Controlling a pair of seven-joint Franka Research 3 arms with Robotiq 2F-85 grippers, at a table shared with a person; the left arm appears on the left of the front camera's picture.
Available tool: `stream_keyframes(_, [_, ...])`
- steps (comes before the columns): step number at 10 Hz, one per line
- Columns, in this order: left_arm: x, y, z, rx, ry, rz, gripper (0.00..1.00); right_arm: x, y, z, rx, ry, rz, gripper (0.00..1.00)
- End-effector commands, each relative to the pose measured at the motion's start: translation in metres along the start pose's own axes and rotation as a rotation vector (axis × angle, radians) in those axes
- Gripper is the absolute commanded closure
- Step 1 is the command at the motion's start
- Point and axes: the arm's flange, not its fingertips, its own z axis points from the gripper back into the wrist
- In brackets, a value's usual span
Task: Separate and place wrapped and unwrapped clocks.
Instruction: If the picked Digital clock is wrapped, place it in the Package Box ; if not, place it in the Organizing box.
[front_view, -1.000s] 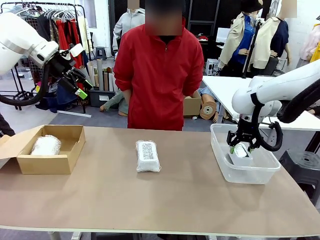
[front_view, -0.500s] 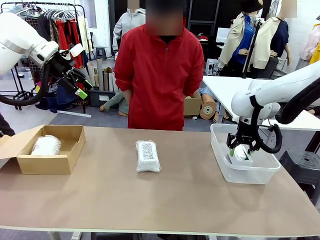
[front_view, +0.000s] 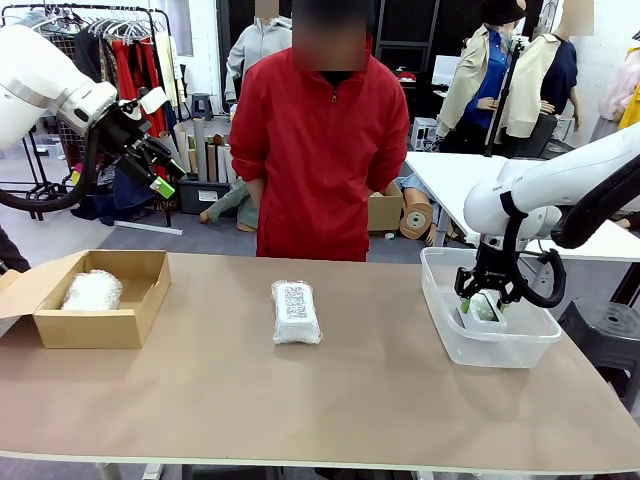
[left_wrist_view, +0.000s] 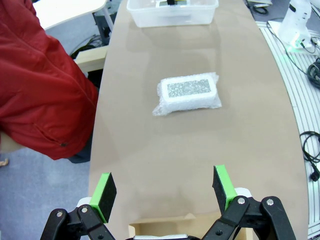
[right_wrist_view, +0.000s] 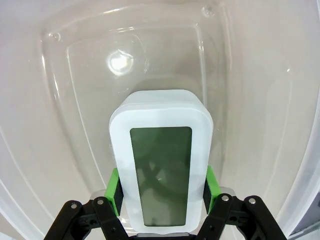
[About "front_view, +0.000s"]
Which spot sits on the bystander dark sleeve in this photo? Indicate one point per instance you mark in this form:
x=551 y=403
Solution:
x=12 y=252

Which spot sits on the white computer case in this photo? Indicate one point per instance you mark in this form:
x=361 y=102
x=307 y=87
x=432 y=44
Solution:
x=422 y=132

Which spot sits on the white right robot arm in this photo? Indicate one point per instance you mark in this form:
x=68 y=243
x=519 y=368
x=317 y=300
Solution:
x=550 y=180

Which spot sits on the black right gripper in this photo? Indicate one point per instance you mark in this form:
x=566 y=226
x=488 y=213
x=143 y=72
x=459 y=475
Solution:
x=492 y=275

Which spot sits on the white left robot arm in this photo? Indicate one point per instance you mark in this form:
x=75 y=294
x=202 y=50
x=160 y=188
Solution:
x=35 y=85

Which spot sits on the person in red jacket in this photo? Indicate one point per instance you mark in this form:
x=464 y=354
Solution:
x=320 y=160

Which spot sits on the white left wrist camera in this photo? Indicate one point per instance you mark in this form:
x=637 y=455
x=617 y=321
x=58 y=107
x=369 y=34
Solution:
x=152 y=99

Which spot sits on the brown cardboard floor box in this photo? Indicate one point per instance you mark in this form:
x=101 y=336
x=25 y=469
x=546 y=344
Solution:
x=385 y=210

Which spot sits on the black metal clothes rack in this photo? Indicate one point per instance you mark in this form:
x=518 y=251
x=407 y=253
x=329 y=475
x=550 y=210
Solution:
x=100 y=6

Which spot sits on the clear plastic container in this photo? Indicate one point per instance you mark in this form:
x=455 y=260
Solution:
x=500 y=352

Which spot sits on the mannequin beige coat blue shirt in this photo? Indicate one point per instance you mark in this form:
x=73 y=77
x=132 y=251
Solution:
x=470 y=75

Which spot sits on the bubble-wrapped clock showing display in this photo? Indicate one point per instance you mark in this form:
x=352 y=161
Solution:
x=295 y=325

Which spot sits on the black plastic stool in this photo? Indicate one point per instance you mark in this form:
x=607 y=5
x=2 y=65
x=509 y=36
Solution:
x=605 y=330

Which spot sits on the unwrapped white digital clock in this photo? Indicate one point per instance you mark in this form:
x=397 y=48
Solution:
x=480 y=322

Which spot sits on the open brown cardboard box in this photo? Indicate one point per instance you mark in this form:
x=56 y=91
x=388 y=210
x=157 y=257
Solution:
x=90 y=330

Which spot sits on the black storage bin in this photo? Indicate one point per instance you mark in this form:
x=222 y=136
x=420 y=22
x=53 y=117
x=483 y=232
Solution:
x=200 y=197

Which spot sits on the small dark step stool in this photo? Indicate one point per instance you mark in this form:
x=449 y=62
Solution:
x=201 y=106

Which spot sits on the thickly bubble-wrapped clock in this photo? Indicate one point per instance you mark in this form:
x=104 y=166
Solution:
x=92 y=292

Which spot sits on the white monitor box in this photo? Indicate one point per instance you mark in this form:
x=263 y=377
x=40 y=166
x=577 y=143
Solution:
x=445 y=70

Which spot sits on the black tripod stand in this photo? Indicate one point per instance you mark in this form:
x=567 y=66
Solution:
x=512 y=65

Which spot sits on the mannequin in grey hoodie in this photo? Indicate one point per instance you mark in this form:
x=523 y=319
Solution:
x=255 y=45

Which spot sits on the white floor bar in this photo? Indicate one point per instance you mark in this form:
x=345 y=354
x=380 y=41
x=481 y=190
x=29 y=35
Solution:
x=150 y=227

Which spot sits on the white table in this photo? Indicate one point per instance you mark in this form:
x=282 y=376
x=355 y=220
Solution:
x=440 y=180

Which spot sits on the brown cardboard spool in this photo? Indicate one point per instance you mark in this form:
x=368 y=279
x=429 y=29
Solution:
x=415 y=220

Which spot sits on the grey cardboard tube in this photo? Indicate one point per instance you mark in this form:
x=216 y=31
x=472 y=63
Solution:
x=200 y=150

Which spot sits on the pink garment mannequin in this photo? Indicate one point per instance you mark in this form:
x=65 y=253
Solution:
x=617 y=90

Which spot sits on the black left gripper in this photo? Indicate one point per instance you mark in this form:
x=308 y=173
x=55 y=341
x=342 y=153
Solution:
x=125 y=135

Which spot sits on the mannequin arm grey sleeve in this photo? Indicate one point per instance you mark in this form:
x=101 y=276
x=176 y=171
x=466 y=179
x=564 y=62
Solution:
x=225 y=200

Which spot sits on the mannequin beige jacket navy top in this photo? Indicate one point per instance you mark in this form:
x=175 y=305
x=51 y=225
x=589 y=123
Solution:
x=545 y=65

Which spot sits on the red hanging garment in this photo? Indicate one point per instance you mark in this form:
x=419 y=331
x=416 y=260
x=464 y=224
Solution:
x=132 y=70

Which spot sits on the person's right forearm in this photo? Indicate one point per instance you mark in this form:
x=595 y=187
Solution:
x=255 y=192

